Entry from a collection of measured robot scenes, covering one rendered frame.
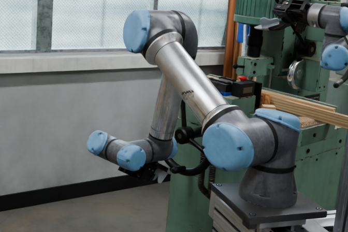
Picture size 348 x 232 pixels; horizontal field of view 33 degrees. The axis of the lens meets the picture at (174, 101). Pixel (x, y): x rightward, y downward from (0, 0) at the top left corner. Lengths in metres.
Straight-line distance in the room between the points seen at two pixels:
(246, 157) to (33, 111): 2.06
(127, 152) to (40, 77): 1.59
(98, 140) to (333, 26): 0.79
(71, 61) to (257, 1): 1.38
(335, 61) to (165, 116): 0.52
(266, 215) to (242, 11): 0.94
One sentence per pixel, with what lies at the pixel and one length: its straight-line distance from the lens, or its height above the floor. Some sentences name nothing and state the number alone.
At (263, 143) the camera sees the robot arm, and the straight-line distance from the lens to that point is 1.41.
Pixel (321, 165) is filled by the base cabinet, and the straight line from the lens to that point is 2.44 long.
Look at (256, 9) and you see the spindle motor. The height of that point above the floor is 1.26.
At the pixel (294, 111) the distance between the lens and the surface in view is 2.17.
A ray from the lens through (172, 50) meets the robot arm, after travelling 1.54.
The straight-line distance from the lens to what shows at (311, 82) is 2.31.
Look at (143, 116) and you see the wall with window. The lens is 3.64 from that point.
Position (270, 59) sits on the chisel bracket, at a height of 1.06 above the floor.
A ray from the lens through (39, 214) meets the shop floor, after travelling 3.36.
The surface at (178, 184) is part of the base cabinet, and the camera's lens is 2.38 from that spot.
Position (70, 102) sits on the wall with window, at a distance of 3.36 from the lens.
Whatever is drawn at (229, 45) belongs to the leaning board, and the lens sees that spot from 3.75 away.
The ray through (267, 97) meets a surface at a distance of 2.18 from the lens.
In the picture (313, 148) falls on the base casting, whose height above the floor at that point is 0.74.
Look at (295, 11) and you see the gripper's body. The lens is 1.93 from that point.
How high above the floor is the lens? 1.39
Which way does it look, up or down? 13 degrees down
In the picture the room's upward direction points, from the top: 5 degrees clockwise
